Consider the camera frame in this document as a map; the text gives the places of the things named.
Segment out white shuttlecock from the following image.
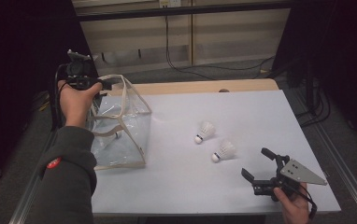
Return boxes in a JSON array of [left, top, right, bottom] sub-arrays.
[[210, 139, 237, 163], [100, 130, 124, 151], [193, 120, 217, 145]]

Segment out dark curtain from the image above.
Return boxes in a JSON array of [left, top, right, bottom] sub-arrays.
[[0, 0, 97, 190], [273, 0, 357, 144]]

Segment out white paper sheet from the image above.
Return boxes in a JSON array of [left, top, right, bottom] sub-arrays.
[[91, 89, 342, 217]]

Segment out black floor cables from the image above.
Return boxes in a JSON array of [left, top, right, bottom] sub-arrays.
[[294, 78, 333, 129]]

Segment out black wall cable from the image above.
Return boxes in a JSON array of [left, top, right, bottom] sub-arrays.
[[164, 15, 276, 81]]

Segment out person's left hand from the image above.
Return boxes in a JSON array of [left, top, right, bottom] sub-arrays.
[[58, 79, 104, 129]]

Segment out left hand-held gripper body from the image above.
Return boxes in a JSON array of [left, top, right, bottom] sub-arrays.
[[64, 49, 103, 91]]

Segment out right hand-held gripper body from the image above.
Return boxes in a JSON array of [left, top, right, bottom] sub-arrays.
[[251, 154, 328, 203]]

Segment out person's right hand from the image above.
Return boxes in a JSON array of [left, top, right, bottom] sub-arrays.
[[272, 182, 311, 224]]

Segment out clear plastic bag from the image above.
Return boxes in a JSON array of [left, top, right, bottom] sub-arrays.
[[86, 74, 153, 172]]

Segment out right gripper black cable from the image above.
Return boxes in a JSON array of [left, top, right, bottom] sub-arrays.
[[283, 181, 319, 222]]

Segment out white wall socket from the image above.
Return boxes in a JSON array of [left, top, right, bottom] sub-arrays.
[[158, 0, 182, 8]]

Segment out light wooden cabinet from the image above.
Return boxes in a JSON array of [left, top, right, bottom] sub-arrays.
[[73, 0, 293, 76]]

